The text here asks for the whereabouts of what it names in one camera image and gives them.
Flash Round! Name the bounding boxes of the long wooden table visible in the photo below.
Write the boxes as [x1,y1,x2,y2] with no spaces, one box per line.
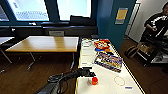
[5,35,80,71]

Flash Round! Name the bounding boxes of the colourful snack packets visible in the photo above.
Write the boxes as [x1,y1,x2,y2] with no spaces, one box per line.
[93,38,112,53]

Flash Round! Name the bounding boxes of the person in dark shirt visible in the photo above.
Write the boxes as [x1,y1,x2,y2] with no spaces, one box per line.
[143,2,168,42]

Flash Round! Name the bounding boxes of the dark sofa cushion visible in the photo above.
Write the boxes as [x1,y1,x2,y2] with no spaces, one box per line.
[69,15,98,27]

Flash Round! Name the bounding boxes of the small white sill item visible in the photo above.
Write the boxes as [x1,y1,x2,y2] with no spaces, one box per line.
[29,22,38,27]

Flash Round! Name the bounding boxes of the white framed doorway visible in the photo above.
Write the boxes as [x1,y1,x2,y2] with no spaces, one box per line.
[125,3,141,38]

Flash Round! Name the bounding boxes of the small orange ball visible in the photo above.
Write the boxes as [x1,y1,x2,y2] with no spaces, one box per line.
[91,76,100,86]

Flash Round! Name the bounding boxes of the clear glass bowl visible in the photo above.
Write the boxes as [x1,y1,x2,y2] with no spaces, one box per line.
[81,38,94,48]

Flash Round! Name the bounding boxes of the yellow wall sign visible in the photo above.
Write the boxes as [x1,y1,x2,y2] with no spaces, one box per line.
[115,7,129,26]

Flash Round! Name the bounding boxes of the dark window bench sofa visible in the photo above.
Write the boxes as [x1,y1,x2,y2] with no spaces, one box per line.
[0,15,99,39]

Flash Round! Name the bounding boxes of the bright window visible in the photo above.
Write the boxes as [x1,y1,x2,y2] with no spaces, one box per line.
[0,3,10,23]
[7,0,51,22]
[55,0,93,22]

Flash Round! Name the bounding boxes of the tan black backpack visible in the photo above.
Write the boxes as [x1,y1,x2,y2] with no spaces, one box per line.
[124,44,141,60]

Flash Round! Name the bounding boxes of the grey bench panel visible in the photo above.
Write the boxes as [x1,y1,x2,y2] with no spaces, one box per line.
[48,30,66,37]

